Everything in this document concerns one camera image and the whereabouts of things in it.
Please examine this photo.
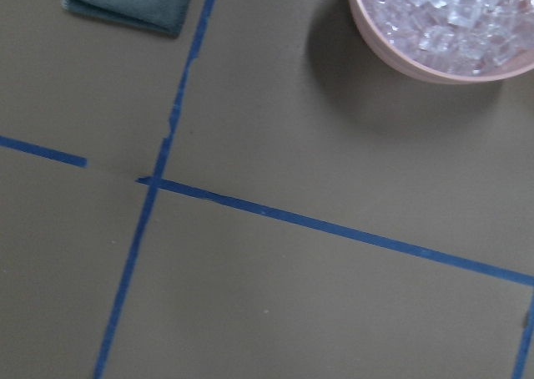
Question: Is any grey folded cloth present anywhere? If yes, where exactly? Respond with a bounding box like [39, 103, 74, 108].
[62, 0, 190, 37]

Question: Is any pink bowl with ice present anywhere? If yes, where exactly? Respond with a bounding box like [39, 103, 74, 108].
[349, 0, 533, 84]

